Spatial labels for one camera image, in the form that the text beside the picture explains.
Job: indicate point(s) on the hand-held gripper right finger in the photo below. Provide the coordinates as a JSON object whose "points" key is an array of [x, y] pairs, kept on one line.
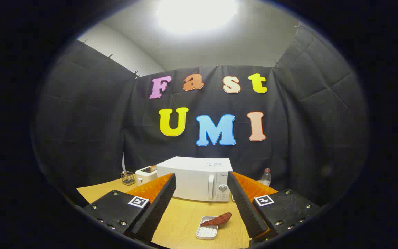
{"points": [[245, 207]]}

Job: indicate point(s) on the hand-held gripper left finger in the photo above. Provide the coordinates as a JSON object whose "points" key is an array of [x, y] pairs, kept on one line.
{"points": [[157, 207]]}

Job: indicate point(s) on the red-brown meat piece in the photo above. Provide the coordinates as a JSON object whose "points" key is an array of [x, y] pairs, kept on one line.
{"points": [[217, 219]]}

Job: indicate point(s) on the white toaster oven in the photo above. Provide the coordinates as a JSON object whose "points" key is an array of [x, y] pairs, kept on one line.
{"points": [[192, 180]]}

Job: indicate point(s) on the cream bread toaster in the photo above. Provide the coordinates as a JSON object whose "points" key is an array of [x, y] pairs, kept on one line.
{"points": [[143, 177]]}

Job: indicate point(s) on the clear plastic water bottle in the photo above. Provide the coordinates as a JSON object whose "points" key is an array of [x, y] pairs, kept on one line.
{"points": [[265, 178]]}

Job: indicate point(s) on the toasted bread slice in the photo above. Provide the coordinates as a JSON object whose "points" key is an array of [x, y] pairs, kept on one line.
{"points": [[149, 168]]}

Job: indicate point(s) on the small white ribbed tray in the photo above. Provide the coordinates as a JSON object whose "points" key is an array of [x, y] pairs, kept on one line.
{"points": [[206, 232]]}

